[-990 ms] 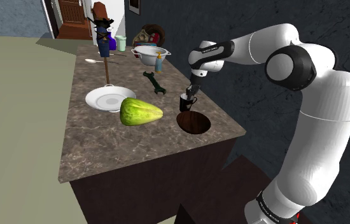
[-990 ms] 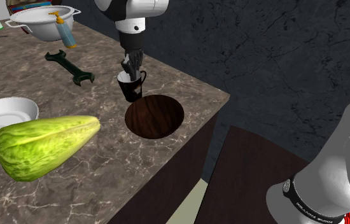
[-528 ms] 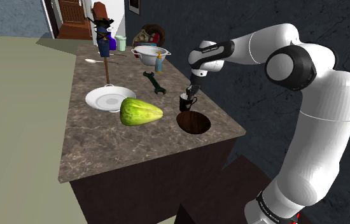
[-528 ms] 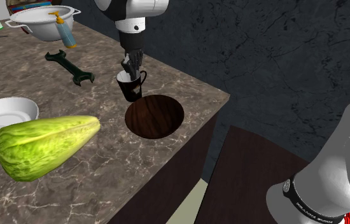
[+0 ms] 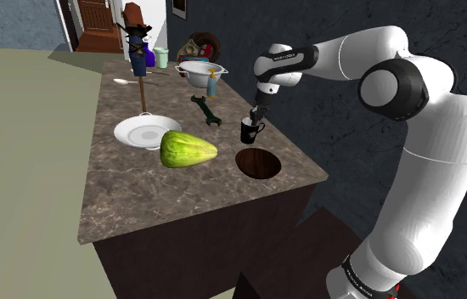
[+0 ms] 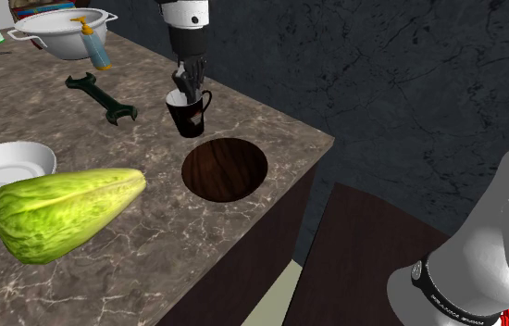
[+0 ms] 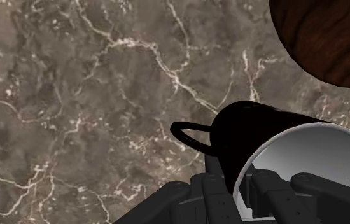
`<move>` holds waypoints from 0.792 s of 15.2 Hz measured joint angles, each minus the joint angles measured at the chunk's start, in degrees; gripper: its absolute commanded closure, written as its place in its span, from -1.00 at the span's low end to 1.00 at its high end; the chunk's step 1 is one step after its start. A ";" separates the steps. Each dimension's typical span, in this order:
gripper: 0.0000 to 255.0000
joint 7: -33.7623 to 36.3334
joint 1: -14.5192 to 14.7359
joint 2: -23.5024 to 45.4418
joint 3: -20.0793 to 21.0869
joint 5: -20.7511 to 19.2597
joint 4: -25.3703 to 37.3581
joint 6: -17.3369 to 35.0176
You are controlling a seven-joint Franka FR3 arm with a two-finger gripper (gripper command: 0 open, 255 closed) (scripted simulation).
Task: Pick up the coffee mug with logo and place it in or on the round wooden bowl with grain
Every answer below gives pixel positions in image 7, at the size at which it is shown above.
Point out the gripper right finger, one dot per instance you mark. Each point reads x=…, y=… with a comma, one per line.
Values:
x=289, y=195

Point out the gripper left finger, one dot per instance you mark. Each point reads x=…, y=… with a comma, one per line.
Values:
x=206, y=198

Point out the black mug with white inside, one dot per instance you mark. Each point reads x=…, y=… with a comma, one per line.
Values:
x=255, y=133

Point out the dark brown wooden round board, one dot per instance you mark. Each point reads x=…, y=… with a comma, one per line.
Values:
x=327, y=34

